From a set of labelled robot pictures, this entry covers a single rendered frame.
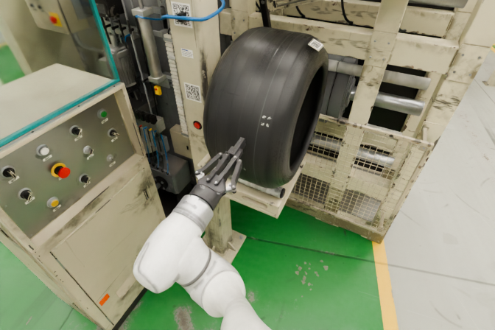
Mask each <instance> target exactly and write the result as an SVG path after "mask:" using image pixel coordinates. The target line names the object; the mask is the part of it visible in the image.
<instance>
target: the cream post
mask: <svg viewBox="0 0 495 330"><path fill-rule="evenodd" d="M171 1H175V2H180V3H185V4H190V11H191V17H196V18H202V17H206V16H207V15H210V14H212V13H214V12H215V11H217V10H218V6H217V0H166V7H167V12H168V15H173V14H172V5H171ZM169 24H170V29H171V33H172V42H173V46H174V50H175V59H176V63H177V68H178V76H179V80H180V89H181V93H182V97H183V106H184V110H185V115H186V123H187V128H188V133H189V140H190V145H191V150H192V158H193V163H194V170H195V171H196V170H198V167H197V165H198V164H199V163H200V162H201V161H202V160H203V158H204V157H205V156H206V155H207V154H208V149H207V147H206V143H205V139H204V135H203V111H204V105H205V100H206V94H207V90H208V86H209V83H210V81H211V77H212V74H213V73H214V70H215V68H216V66H217V64H218V62H219V60H220V58H221V54H220V31H219V19H218V14H217V15H216V16H214V17H213V18H210V19H208V20H207V21H192V28H188V27H181V26H176V25H175V23H174V19H169ZM181 48H182V49H189V50H192V52H193V58H194V59H193V58H190V57H184V56H182V52H181ZM184 83H190V84H192V85H198V86H200V95H201V102H202V103H200V102H195V101H193V100H190V99H187V98H186V92H185V87H184ZM195 122H198V123H199V124H200V128H199V129H198V128H196V127H195V126H194V123H195ZM213 213H214V216H213V217H212V219H211V221H210V222H209V224H208V225H207V227H206V229H205V232H206V240H207V245H208V248H211V249H212V248H213V246H215V251H216V252H218V253H221V254H224V253H225V251H226V250H227V248H228V242H231V241H232V228H231V206H230V199H229V198H227V197H223V196H222V197H221V199H220V201H219V202H218V204H217V206H216V208H215V209H214V210H213Z"/></svg>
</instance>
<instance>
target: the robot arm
mask: <svg viewBox="0 0 495 330"><path fill-rule="evenodd" d="M245 145H246V143H245V138H242V137H240V139H239V140H238V142H237V143H236V144H235V146H234V147H233V146H232V147H231V148H230V149H229V151H225V154H222V153H221V152H219V153H218V154H217V155H216V156H215V157H213V158H212V159H211V160H210V161H209V162H208V163H207V164H206V165H205V166H203V167H202V168H201V169H199V170H196V171H195V172H194V173H195V176H196V178H197V179H198V181H197V184H196V185H195V186H194V188H193V189H192V190H191V192H190V193H189V194H188V195H185V196H183V198H182V199H181V201H180V202H179V203H178V204H177V206H176V207H175V208H174V209H173V211H172V213H171V214H170V215H169V216H168V217H167V218H166V219H165V220H163V221H162V222H161V223H160V224H159V225H158V226H157V227H156V229H155V230H154V231H153V232H152V234H151V235H150V237H149V238H148V240H147V241H146V242H145V244H144V246H143V248H142V249H141V251H140V253H139V255H138V257H137V259H136V261H135V263H134V265H133V275H134V276H135V278H136V280H137V281H138V282H139V283H140V284H141V285H142V286H143V287H145V288H147V289H148V290H150V291H152V292H154V293H157V294H158V293H160V292H163V291H165V290H166V289H169V288H170V287H171V286H172V285H173V284H174V283H175V282H177V283H179V285H181V286H182V287H183V288H184V289H185V290H186V291H187V292H188V293H189V294H190V297H191V298H192V300H193V301H195V302H196V303H197V304H198V305H199V306H201V307H202V308H203V309H204V310H205V311H206V312H207V313H208V314H209V315H210V316H212V317H224V318H223V320H222V324H221V328H220V330H271V329H270V328H269V327H268V326H267V325H266V324H265V323H264V322H263V321H262V320H261V319H260V318H259V316H258V315H257V314H256V313H255V311H254V309H253V307H252V306H251V305H250V303H249V302H248V300H247V299H246V298H245V295H246V292H245V285H244V282H243V280H242V278H241V276H240V274H239V273H238V272H237V270H236V269H235V268H234V267H233V266H232V265H231V264H230V263H229V262H228V261H226V260H225V259H224V258H222V257H221V256H220V255H218V254H217V253H215V252H214V251H212V250H211V249H210V248H208V247H207V246H206V244H205V243H204V241H203V240H202V238H201V235H202V233H203V232H204V230H205V229H206V227H207V225H208V224H209V222H210V221H211V219H212V217H213V216H214V213H213V210H214V209H215V208H216V206H217V204H218V202H219V201H220V199H221V197H222V196H224V195H225V194H226V192H232V193H234V194H235V193H236V184H237V181H238V179H239V175H240V172H241V169H242V160H241V159H240V158H241V156H242V154H243V149H244V147H245ZM230 159H231V160H230ZM229 161H230V162H229ZM228 162H229V163H228ZM227 164H228V165H227ZM226 165H227V166H226ZM225 166H226V167H225ZM234 167H235V169H234ZM213 168H214V169H213ZM224 168H225V169H224ZM233 169H234V173H233V175H232V178H231V182H230V183H229V184H228V187H226V185H225V182H226V181H227V178H228V176H229V175H230V174H231V172H232V171H233ZM222 171H223V172H222ZM209 172H211V173H210V174H209V175H207V174H208V173H209Z"/></svg>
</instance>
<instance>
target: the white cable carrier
mask: <svg viewBox="0 0 495 330"><path fill-rule="evenodd" d="M170 34H171V32H169V34H168V33H166V34H164V37H165V38H169V39H172V36H171V35H170ZM165 42H166V43H165V45H166V46H167V47H166V50H167V52H166V53H167V54H168V56H167V57H168V58H169V63H170V64H169V66H171V67H170V70H171V71H170V72H171V74H172V75H171V76H172V81H173V83H172V84H173V85H174V86H173V88H174V92H175V95H176V96H175V98H176V104H177V108H178V114H179V117H180V118H179V119H180V123H181V124H180V126H181V128H182V133H185V134H187V135H188V128H187V124H186V116H185V110H184V106H183V97H182V93H181V89H180V80H179V76H178V68H177V64H176V59H175V53H174V48H173V43H171V42H168V41H165Z"/></svg>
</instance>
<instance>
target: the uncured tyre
mask: <svg viewBox="0 0 495 330"><path fill-rule="evenodd" d="M313 39H315V40H316V41H318V42H320V40H319V39H318V38H316V37H314V36H312V35H310V34H306V33H302V32H293V31H288V30H283V29H275V28H270V27H256V28H252V29H249V30H247V31H245V32H243V33H242V34H241V35H240V36H239V37H238V38H237V39H236V40H235V41H234V42H233V43H231V44H230V46H229V47H228V48H227V49H226V50H225V51H224V53H223V54H222V57H221V58H220V60H219V62H218V64H217V66H216V68H215V70H214V73H213V74H212V77H211V81H210V83H209V86H208V90H207V94H206V100H205V105H204V111H203V135H204V139H205V143H206V147H207V149H208V153H209V155H210V157H211V159H212V158H213V157H215V156H216V155H217V154H218V153H219V152H221V153H222V154H225V151H229V149H230V148H231V147H232V146H233V147H234V146H235V144H236V143H237V142H238V140H239V139H240V137H242V138H245V143H246V145H245V147H244V149H243V154H242V156H241V158H240V159H241V160H242V166H244V167H246V168H247V172H246V171H243V170H241V172H240V175H239V178H240V179H243V180H246V181H248V182H250V183H254V184H256V185H258V186H261V187H264V188H268V189H275V188H278V187H279V186H283V185H284V184H286V183H289V182H290V181H291V180H292V179H293V177H294V176H295V174H296V172H297V171H298V169H299V167H300V165H301V163H302V161H303V158H304V156H305V154H306V151H307V150H308V148H309V145H310V142H311V140H312V137H313V134H314V132H315V128H316V125H317V121H318V118H319V115H320V111H321V108H322V104H323V98H324V94H325V90H326V81H327V76H328V69H329V56H328V53H327V51H326V50H325V48H324V46H323V47H322V48H321V49H320V51H318V50H316V49H314V48H312V47H311V46H310V45H308V43H309V42H310V41H312V40H313ZM320 43H321V42H320ZM220 90H221V91H227V92H230V93H233V94H238V95H240V96H236V95H233V94H227V93H225V92H221V91H220ZM263 113H265V114H268V115H271V116H273V118H272V121H271V125H270V129H267V128H263V127H260V126H259V125H260V122H261V116H262V114H263Z"/></svg>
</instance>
